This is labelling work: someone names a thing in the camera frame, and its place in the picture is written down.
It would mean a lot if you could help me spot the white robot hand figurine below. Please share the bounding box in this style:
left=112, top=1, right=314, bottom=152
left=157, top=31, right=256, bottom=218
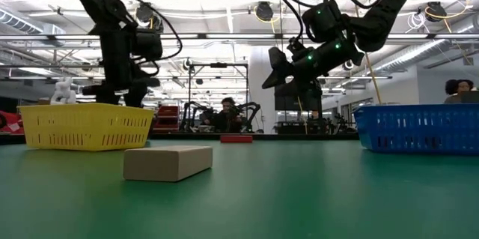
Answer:
left=50, top=77, right=78, bottom=105

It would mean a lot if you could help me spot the yellow hanging cable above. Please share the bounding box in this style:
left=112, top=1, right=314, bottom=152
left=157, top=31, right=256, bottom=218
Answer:
left=347, top=0, right=383, bottom=106

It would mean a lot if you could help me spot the white square pillar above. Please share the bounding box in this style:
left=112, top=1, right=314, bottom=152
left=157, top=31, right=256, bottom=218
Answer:
left=248, top=46, right=278, bottom=134

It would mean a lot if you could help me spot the black hanging cable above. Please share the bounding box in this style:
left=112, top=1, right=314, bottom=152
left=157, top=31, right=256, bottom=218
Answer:
left=277, top=0, right=285, bottom=51

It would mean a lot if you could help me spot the red rectangular block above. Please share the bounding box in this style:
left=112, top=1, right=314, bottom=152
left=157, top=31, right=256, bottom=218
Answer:
left=219, top=135, right=254, bottom=144

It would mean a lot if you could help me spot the black camera stand frame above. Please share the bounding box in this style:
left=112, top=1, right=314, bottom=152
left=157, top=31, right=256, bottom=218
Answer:
left=187, top=62, right=251, bottom=134

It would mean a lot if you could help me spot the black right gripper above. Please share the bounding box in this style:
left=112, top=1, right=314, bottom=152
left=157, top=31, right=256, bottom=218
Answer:
left=261, top=37, right=365, bottom=91

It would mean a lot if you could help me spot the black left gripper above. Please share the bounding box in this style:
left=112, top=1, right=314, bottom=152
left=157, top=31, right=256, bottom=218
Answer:
left=82, top=30, right=162, bottom=109

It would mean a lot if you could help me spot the black monitor on stand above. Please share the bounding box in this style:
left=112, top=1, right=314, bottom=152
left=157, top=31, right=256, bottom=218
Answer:
left=274, top=81, right=323, bottom=112

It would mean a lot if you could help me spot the yellow slotted plastic basket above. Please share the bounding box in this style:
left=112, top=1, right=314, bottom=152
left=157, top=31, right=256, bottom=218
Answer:
left=16, top=103, right=156, bottom=152

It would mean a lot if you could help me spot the person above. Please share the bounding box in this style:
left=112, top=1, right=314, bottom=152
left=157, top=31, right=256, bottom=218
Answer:
left=443, top=78, right=477, bottom=105
left=213, top=97, right=245, bottom=134

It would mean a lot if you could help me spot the red tool chest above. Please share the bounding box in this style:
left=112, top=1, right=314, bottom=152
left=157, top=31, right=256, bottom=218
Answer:
left=152, top=105, right=181, bottom=136

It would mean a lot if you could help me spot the blue slotted plastic basket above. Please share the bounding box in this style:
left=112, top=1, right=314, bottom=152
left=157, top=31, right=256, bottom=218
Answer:
left=353, top=103, right=479, bottom=155

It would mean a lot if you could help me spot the red plastic object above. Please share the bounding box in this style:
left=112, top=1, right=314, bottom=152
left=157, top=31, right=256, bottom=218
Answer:
left=0, top=110, right=25, bottom=136

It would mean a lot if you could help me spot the beige rectangular block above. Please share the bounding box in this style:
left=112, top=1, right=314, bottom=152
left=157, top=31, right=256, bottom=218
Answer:
left=123, top=145, right=214, bottom=183

